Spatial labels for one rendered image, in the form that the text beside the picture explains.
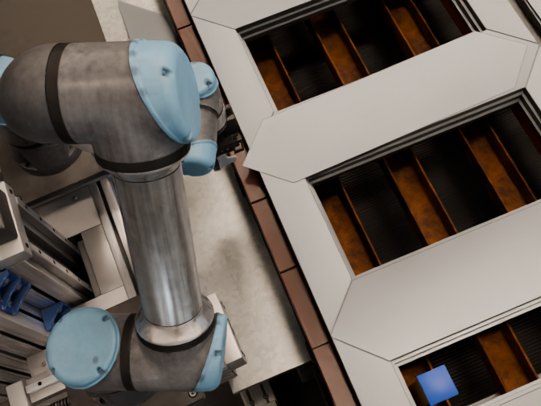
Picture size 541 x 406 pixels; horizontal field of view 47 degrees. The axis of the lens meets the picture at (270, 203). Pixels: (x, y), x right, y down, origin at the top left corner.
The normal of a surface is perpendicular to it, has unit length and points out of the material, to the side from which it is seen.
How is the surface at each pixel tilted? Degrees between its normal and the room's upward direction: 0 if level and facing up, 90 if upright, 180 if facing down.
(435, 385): 0
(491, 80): 0
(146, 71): 8
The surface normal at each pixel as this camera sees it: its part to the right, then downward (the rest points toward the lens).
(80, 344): -0.21, -0.37
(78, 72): -0.08, -0.20
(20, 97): -0.44, 0.22
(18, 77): -0.45, -0.17
